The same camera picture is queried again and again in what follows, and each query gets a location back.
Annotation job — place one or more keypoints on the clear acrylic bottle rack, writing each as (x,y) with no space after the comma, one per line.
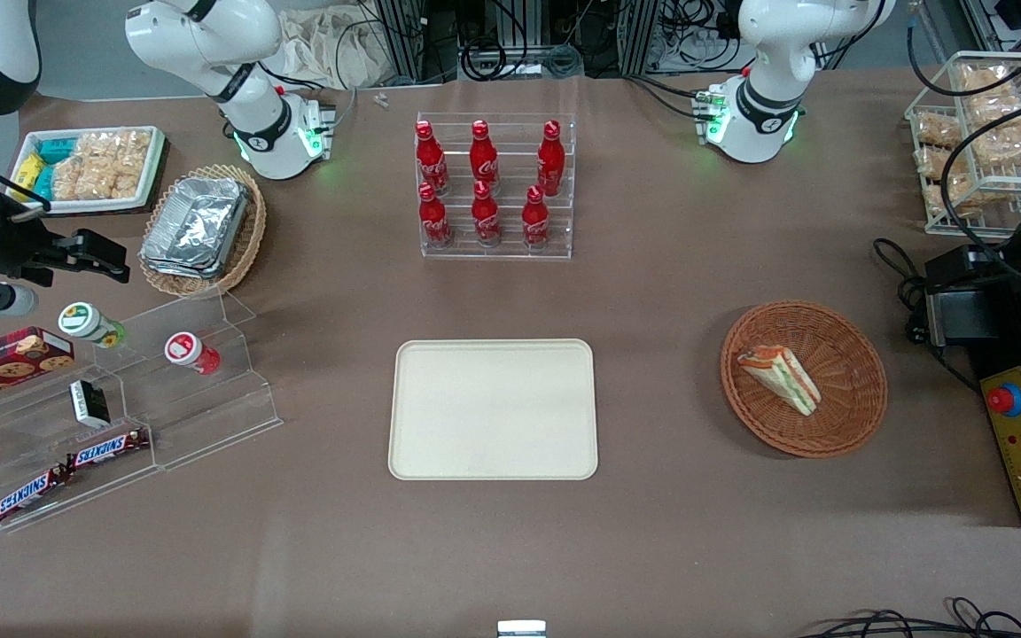
(510,252)

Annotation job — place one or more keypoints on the stacked aluminium foil containers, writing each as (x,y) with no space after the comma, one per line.
(196,226)

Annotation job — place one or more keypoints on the yellow snack pack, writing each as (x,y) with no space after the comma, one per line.
(28,168)

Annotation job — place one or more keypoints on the white rectangular snack tray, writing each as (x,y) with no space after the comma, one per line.
(147,182)

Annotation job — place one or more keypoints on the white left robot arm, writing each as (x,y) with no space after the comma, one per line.
(776,53)

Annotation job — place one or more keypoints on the small black chocolate box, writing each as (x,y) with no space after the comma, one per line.
(89,403)

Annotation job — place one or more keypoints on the clear acrylic stepped shelf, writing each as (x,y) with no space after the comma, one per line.
(209,416)

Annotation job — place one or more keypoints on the red lid drink bottle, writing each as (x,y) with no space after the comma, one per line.
(191,352)

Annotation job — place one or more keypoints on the red cola bottle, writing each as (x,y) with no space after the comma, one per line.
(486,220)
(483,158)
(433,221)
(550,159)
(430,159)
(535,223)

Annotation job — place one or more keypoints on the oval light wicker basket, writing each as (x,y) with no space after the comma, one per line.
(249,239)

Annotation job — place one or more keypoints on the teal snack pack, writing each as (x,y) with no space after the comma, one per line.
(43,182)
(57,149)

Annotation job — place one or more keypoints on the small clear connector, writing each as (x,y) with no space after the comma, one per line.
(380,100)

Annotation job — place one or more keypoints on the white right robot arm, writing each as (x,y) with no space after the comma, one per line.
(209,44)

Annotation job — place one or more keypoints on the round brown wicker basket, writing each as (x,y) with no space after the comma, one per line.
(847,390)

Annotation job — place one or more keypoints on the red cookie box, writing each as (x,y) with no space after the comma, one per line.
(5,363)

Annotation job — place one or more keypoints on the beige cloth bag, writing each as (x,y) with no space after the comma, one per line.
(324,49)

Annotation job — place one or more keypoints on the red emergency stop button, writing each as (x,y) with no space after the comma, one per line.
(1005,400)

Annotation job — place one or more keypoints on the triangular sandwich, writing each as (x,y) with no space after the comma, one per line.
(781,379)

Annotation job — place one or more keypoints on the beige plastic tray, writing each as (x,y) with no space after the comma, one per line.
(493,409)

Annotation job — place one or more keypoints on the black power adapter box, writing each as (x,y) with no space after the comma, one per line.
(962,310)

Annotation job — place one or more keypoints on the fried cracker bag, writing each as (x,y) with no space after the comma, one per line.
(962,197)
(989,80)
(1002,111)
(938,128)
(931,161)
(1016,144)

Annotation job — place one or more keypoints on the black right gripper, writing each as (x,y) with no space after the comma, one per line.
(16,245)

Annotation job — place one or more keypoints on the green lid drink bottle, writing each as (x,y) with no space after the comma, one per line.
(89,324)

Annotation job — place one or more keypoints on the Snickers bar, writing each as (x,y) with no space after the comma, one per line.
(107,449)
(27,496)

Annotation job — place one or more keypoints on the rice cracker bag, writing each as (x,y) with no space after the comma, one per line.
(85,182)
(120,151)

